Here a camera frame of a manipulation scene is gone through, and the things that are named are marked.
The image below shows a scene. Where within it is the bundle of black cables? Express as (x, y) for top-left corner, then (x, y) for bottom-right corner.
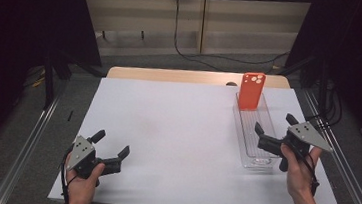
(313, 78), (347, 130)

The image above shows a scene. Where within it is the black metal stand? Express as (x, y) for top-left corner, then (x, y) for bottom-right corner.
(38, 44), (109, 115)

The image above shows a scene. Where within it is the black curtain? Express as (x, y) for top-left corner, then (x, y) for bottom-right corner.
(0, 0), (110, 175)
(276, 0), (362, 154)

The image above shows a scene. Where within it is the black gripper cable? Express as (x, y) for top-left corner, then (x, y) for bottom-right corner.
(57, 150), (80, 204)
(300, 153), (325, 198)

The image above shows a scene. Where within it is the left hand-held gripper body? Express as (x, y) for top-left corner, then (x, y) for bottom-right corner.
(65, 134), (125, 184)

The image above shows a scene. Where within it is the black power cable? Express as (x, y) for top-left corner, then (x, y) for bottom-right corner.
(169, 0), (295, 79)

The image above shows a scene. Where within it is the person's right hand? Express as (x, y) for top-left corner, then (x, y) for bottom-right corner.
(274, 142), (325, 204)

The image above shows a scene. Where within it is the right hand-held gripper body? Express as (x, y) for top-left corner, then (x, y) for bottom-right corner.
(255, 117), (336, 178)

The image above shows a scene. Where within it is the person's left hand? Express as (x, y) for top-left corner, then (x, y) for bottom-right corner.
(61, 152), (107, 204)

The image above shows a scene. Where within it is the clear plastic bin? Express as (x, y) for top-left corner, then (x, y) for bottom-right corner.
(227, 89), (287, 173)

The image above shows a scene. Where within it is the aluminium rail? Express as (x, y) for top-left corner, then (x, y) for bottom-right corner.
(293, 88), (362, 204)
(0, 87), (62, 204)

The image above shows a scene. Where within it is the orange phone case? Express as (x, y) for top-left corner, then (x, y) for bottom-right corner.
(237, 70), (267, 113)

